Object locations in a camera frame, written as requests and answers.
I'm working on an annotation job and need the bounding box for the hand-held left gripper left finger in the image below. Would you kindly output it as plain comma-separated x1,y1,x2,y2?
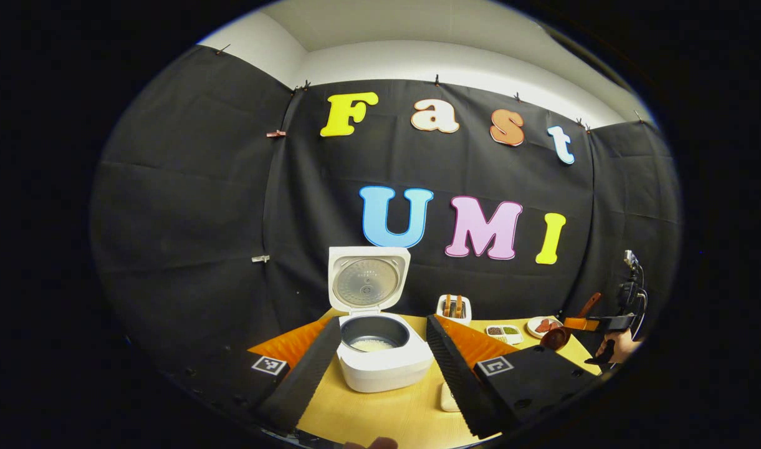
168,316,343,437

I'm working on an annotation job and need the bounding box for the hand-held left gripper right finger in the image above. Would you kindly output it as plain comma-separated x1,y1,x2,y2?
425,314,605,439

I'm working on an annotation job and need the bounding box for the clear box of rice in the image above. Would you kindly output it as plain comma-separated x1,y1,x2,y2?
439,382,462,412

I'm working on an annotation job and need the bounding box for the brown wooden spoon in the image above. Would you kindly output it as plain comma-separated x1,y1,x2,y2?
540,292,603,351

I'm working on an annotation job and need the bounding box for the white rice cooker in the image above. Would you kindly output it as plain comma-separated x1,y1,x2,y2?
328,246,435,393

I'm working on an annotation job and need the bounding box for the white round plate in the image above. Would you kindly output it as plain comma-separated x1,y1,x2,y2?
526,316,565,339

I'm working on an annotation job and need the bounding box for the white divided grain dish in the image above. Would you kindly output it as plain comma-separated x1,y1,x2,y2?
485,324,523,345

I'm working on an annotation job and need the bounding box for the white toaster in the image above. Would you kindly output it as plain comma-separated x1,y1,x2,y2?
436,294,472,325

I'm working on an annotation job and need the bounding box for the black backdrop cloth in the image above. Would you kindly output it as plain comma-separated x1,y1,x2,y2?
90,44,683,375

